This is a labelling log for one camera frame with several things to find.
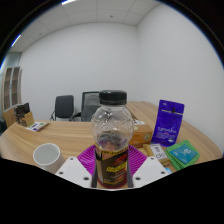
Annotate dark brown printed box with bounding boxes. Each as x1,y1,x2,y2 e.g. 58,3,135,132
13,102,31,122

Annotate small yellow box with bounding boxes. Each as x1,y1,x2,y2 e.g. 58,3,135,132
143,142,171,166

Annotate green blue white leaflet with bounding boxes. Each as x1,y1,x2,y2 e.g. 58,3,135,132
25,121,50,132

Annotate clear drink bottle black cap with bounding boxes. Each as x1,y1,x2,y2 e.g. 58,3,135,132
90,89,135,190

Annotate orange-brown box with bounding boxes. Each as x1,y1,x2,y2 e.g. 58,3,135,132
128,119,154,149

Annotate wooden side desk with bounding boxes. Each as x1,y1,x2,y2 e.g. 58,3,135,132
126,100,160,121

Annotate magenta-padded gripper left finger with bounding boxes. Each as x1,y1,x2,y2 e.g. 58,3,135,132
54,144,98,189

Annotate wooden cabinet with glass doors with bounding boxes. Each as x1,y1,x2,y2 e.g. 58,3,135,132
1,65,24,128

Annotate purple pouch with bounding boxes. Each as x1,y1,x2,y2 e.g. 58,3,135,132
150,99,185,148

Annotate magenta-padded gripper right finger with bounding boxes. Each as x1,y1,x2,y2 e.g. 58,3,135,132
127,144,170,189

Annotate small blue white packet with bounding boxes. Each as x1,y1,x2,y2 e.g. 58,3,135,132
162,165,174,176

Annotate black office chair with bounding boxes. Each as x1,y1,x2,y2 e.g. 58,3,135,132
49,94,76,122

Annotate green packets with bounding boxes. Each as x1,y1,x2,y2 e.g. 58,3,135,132
164,139,201,172

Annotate white mug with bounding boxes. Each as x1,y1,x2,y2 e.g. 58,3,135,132
32,142,66,175

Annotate mesh office chair grey garment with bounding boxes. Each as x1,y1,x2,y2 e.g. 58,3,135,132
69,91,101,122

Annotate white ceiling light panel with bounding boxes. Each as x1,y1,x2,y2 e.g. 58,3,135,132
10,33,23,48
60,0,78,6

